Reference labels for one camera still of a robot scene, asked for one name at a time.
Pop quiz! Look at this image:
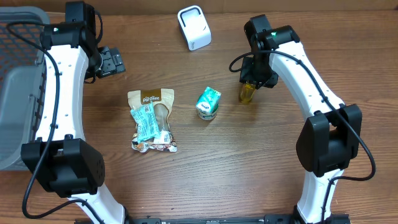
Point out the yellow dish soap bottle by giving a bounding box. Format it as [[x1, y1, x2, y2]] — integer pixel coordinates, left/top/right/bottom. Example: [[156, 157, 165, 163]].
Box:
[[239, 83, 256, 103]]

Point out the teal tissue pack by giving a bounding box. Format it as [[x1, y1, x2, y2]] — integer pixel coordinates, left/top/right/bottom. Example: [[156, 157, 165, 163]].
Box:
[[196, 86, 221, 114]]

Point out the teal snack packet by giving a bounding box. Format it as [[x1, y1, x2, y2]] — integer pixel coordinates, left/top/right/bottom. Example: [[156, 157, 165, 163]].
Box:
[[131, 102, 160, 143]]

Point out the brown snack pouch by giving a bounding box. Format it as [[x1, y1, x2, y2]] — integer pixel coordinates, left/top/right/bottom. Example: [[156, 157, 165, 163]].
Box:
[[127, 88, 177, 153]]

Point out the green lid jar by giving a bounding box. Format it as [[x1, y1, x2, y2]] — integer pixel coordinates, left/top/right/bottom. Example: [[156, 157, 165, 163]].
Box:
[[198, 104, 219, 121]]

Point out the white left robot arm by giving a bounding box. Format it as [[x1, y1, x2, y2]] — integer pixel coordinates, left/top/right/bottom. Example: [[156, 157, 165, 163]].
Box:
[[21, 1, 129, 223]]

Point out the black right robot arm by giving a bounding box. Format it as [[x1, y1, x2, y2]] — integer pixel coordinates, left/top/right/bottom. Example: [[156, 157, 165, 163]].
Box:
[[239, 15, 362, 223]]

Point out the white barcode scanner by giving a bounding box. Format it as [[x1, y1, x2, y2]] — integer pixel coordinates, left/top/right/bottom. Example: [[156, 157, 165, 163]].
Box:
[[177, 5, 211, 51]]

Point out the grey plastic basket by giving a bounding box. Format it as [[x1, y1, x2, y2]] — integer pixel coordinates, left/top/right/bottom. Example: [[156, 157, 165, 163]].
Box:
[[1, 6, 50, 170]]

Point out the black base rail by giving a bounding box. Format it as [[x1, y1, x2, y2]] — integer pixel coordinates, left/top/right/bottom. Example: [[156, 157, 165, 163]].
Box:
[[74, 215, 351, 224]]

